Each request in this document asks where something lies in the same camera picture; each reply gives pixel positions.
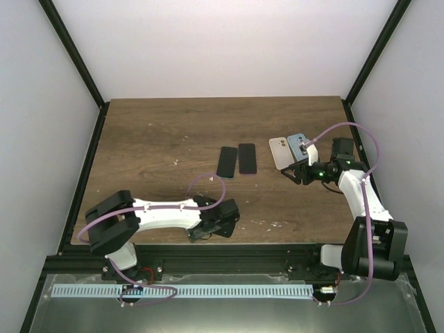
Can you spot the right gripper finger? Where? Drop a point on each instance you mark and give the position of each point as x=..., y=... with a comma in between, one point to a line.
x=293, y=167
x=292, y=175

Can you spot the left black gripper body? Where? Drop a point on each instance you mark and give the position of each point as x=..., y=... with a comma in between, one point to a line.
x=198, y=232

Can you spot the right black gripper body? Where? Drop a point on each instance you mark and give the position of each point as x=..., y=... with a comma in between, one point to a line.
x=308, y=178

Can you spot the beige phone case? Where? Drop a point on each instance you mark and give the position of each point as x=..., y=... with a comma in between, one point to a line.
x=282, y=155

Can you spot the light blue phone case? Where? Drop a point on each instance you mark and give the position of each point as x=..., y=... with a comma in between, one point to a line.
x=295, y=142

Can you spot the magenta phone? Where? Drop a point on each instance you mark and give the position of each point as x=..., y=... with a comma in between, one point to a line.
x=247, y=159

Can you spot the dark green phone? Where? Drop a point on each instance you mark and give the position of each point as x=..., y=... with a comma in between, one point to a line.
x=227, y=162

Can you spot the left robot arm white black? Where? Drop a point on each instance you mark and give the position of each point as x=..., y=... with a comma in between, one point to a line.
x=113, y=222

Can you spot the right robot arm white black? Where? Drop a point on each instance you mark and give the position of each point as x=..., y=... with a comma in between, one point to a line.
x=375, y=244

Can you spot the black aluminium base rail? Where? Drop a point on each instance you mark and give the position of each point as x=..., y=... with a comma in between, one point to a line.
x=296, y=261

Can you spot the light blue slotted cable duct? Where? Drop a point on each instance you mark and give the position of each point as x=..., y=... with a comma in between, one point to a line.
x=286, y=291

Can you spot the right black frame post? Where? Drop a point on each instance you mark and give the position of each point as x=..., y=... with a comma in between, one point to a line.
x=382, y=40

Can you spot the black frame post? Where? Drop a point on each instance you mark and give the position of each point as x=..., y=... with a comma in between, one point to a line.
x=382, y=40
x=64, y=36

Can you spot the left black frame post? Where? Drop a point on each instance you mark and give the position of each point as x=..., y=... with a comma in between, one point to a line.
x=64, y=36

